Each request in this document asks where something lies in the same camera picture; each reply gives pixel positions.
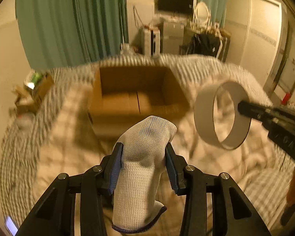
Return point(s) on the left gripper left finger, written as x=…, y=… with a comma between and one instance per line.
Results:
x=113, y=167

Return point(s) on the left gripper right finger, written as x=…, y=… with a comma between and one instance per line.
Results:
x=175, y=165

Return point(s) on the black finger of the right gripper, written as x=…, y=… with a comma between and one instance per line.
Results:
x=254, y=111

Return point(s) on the grey knit sock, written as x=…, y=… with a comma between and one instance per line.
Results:
x=135, y=208

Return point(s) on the red bottle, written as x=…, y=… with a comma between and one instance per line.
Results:
x=286, y=99

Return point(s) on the open cardboard box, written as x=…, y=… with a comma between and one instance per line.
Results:
x=123, y=96

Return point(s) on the black clothes on chair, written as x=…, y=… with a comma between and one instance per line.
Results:
x=206, y=44

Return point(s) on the white wardrobe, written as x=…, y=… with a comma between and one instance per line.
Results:
x=255, y=28

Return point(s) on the green checked bedsheet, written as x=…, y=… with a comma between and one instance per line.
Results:
x=21, y=146

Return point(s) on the small cluttered cardboard box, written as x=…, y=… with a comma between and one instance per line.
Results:
x=30, y=96

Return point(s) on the white oval vanity mirror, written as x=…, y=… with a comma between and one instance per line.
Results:
x=201, y=16

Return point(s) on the large clear water jug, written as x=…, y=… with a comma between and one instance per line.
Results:
x=126, y=49

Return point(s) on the silver mini fridge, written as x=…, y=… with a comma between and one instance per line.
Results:
x=171, y=37

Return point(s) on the white suitcase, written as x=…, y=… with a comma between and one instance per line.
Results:
x=150, y=41

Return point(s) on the green curtain left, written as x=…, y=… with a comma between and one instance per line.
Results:
x=68, y=33

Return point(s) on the black wall television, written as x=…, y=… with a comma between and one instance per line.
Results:
x=176, y=6

